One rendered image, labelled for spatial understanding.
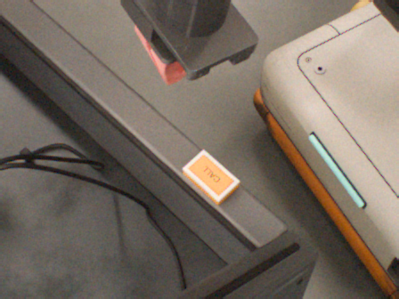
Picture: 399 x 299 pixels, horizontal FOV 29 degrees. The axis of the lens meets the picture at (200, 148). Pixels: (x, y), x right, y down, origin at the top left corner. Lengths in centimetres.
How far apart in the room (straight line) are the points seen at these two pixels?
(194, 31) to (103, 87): 27
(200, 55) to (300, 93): 105
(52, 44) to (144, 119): 14
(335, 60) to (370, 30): 11
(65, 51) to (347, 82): 89
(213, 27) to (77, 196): 38
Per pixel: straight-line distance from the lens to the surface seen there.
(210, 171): 76
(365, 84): 164
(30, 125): 96
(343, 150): 156
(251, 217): 75
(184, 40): 58
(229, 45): 58
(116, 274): 86
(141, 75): 196
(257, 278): 65
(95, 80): 83
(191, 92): 193
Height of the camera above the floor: 165
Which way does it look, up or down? 63 degrees down
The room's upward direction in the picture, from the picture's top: 1 degrees counter-clockwise
